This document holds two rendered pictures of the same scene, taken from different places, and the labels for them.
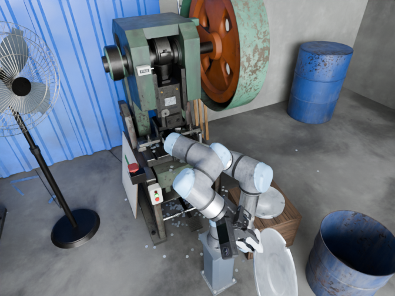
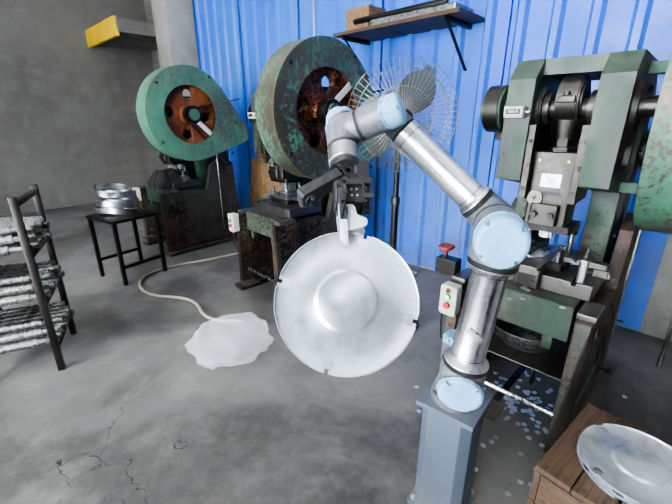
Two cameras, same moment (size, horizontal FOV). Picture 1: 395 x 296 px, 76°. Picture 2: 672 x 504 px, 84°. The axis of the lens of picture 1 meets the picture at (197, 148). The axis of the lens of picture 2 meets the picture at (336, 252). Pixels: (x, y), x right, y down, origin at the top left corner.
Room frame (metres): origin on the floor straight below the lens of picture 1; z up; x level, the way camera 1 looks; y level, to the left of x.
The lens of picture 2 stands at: (0.13, -0.86, 1.29)
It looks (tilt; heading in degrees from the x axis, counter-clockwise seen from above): 20 degrees down; 67
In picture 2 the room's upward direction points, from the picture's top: straight up
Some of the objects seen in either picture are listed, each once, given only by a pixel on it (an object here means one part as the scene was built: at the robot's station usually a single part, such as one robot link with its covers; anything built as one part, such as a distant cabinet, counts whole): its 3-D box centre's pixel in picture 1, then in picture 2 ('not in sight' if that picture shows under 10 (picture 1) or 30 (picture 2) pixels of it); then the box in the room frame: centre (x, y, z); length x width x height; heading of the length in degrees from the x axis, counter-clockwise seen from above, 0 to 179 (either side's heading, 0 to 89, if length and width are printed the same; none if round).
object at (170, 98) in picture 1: (168, 102); (552, 186); (1.50, 0.18, 1.04); 0.17 x 0.15 x 0.30; 23
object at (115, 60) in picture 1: (119, 64); (505, 113); (1.46, 0.43, 1.31); 0.22 x 0.12 x 0.22; 23
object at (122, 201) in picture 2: not in sight; (124, 230); (-0.34, 2.68, 0.40); 0.45 x 0.40 x 0.79; 125
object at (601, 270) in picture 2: (191, 128); (588, 260); (1.61, 0.04, 0.76); 0.17 x 0.06 x 0.10; 113
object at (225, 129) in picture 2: not in sight; (205, 160); (0.44, 3.53, 0.87); 1.53 x 0.99 x 1.74; 26
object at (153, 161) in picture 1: (171, 143); (539, 268); (1.54, 0.19, 0.68); 0.45 x 0.30 x 0.06; 113
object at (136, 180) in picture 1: (139, 181); (447, 275); (1.21, 0.39, 0.62); 0.10 x 0.06 x 0.20; 113
